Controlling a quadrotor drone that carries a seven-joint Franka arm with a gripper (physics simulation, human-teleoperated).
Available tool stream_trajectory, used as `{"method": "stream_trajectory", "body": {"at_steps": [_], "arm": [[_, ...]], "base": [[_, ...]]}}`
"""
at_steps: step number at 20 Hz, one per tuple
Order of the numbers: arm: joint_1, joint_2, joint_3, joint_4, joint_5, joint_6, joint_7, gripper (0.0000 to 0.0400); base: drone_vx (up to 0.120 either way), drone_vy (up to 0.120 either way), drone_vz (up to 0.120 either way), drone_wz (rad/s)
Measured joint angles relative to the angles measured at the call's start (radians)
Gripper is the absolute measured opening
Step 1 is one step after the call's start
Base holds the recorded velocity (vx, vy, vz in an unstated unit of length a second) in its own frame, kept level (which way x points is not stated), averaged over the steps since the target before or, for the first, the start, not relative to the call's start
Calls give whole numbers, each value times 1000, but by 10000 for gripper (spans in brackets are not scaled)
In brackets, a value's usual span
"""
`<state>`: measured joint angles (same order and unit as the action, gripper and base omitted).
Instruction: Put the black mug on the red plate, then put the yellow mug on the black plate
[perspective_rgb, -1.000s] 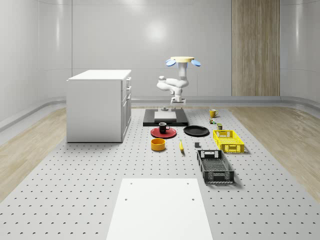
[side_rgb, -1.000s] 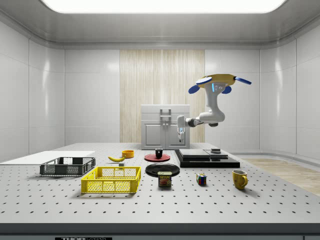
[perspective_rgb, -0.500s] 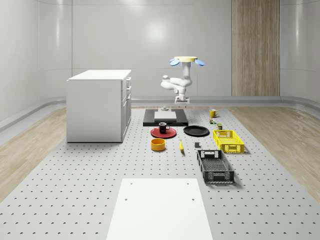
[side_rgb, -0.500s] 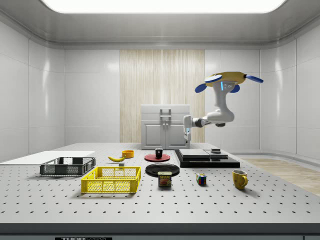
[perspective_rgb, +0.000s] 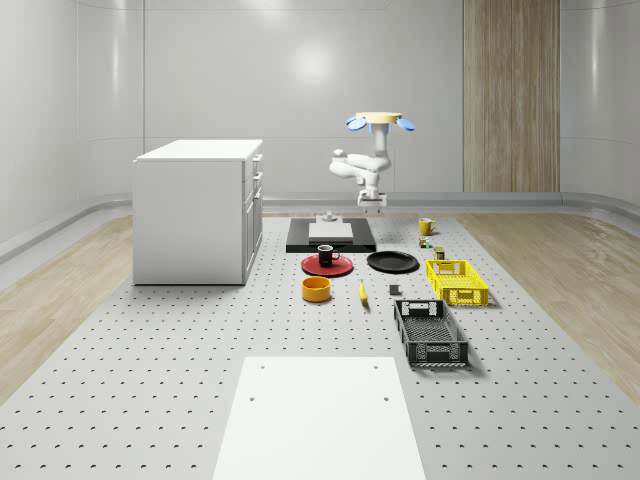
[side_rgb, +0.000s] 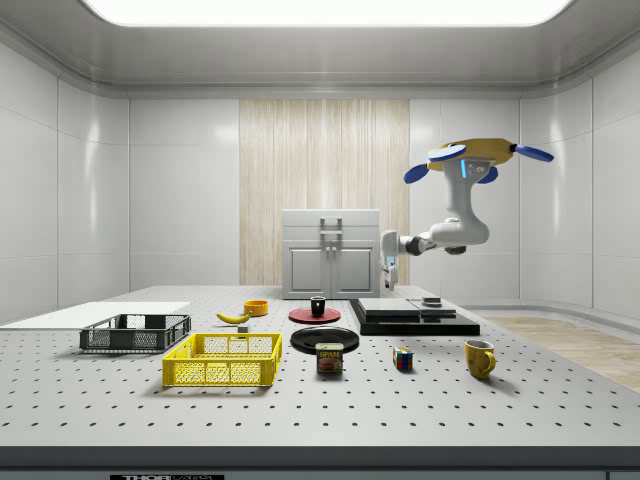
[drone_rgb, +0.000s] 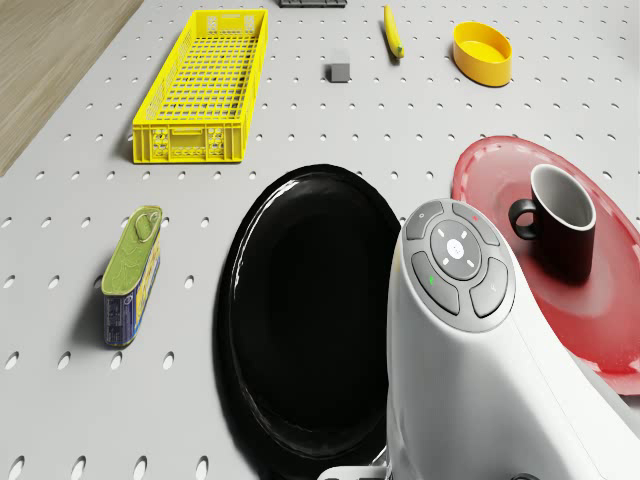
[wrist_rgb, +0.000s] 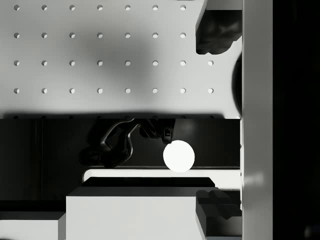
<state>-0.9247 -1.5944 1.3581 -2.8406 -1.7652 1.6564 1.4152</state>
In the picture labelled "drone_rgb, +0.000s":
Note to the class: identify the grey cube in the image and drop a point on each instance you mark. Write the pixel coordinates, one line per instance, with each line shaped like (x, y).
(338, 73)

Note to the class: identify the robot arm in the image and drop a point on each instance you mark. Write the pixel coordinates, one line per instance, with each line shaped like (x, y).
(450, 375)

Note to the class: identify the yellow bowl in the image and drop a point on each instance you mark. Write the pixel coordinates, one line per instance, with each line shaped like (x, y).
(487, 67)

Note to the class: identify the banana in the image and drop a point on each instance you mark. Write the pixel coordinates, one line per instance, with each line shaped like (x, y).
(392, 32)

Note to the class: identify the red plate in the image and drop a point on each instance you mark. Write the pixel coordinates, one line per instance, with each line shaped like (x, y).
(575, 320)

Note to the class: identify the dark grey basket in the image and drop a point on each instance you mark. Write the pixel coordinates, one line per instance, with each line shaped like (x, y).
(312, 3)

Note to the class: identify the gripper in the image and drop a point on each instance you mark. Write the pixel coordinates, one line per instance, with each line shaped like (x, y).
(350, 473)

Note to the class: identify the black plate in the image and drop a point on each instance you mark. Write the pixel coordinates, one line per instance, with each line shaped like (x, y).
(310, 310)

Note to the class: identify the flat-sided can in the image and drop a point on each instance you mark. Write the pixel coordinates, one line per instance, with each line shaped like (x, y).
(131, 260)

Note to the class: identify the black mug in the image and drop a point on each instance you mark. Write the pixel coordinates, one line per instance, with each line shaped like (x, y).
(565, 250)

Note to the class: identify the yellow basket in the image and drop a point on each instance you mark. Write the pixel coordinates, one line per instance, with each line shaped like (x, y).
(150, 145)

